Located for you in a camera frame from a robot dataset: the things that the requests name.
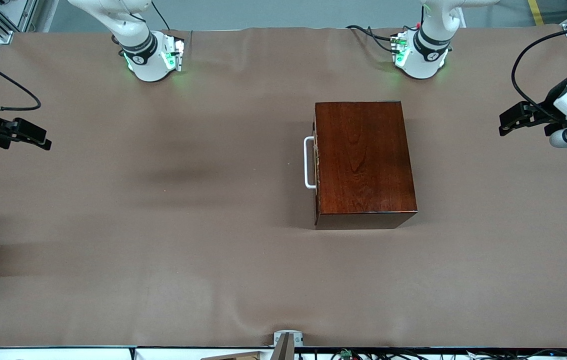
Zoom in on tangled black cables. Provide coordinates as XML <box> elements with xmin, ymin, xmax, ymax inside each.
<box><xmin>296</xmin><ymin>348</ymin><xmax>567</xmax><ymax>360</ymax></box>

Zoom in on black base cables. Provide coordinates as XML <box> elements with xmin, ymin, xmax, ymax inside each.
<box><xmin>346</xmin><ymin>24</ymin><xmax>404</xmax><ymax>53</ymax></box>

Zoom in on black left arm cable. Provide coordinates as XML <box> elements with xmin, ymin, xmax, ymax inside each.
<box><xmin>511</xmin><ymin>22</ymin><xmax>567</xmax><ymax>123</ymax></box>

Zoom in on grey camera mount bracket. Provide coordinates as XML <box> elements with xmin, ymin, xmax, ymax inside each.
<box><xmin>273</xmin><ymin>330</ymin><xmax>304</xmax><ymax>360</ymax></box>

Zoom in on yellow floor tape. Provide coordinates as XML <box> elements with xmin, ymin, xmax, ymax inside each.
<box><xmin>527</xmin><ymin>0</ymin><xmax>546</xmax><ymax>26</ymax></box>

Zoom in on brown wooden board piece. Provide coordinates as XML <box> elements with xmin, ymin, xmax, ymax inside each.
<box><xmin>201</xmin><ymin>351</ymin><xmax>264</xmax><ymax>360</ymax></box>

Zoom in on light wood drawer white handle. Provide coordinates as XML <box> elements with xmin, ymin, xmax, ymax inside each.
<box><xmin>304</xmin><ymin>120</ymin><xmax>320</xmax><ymax>201</ymax></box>

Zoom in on white base box green light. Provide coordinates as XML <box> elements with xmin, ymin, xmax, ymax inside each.
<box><xmin>162</xmin><ymin>34</ymin><xmax>186</xmax><ymax>72</ymax></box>
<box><xmin>391</xmin><ymin>31</ymin><xmax>410</xmax><ymax>67</ymax></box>

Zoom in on thin black base cable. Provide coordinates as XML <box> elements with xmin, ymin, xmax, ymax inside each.
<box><xmin>151</xmin><ymin>0</ymin><xmax>171</xmax><ymax>32</ymax></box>

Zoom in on dark red-brown wooden cabinet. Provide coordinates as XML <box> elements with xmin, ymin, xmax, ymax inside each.
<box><xmin>313</xmin><ymin>101</ymin><xmax>418</xmax><ymax>231</ymax></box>

